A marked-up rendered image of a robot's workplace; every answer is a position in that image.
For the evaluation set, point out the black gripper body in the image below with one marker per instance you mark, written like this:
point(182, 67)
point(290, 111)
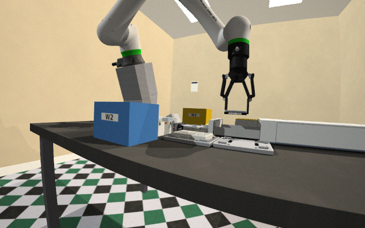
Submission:
point(238, 64)

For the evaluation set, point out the yellow bin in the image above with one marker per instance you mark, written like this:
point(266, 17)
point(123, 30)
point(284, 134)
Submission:
point(196, 116)

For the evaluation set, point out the blue box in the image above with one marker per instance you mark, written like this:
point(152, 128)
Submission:
point(126, 123)

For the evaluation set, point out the yellow plate with grid of dark holes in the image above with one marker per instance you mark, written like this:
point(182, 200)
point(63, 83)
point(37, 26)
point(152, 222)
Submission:
point(246, 122)

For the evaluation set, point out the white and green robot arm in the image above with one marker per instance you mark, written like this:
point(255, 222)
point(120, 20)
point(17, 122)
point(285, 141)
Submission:
point(115, 30)

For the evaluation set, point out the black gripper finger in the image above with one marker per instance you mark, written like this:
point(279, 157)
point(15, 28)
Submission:
point(225, 97)
point(251, 77)

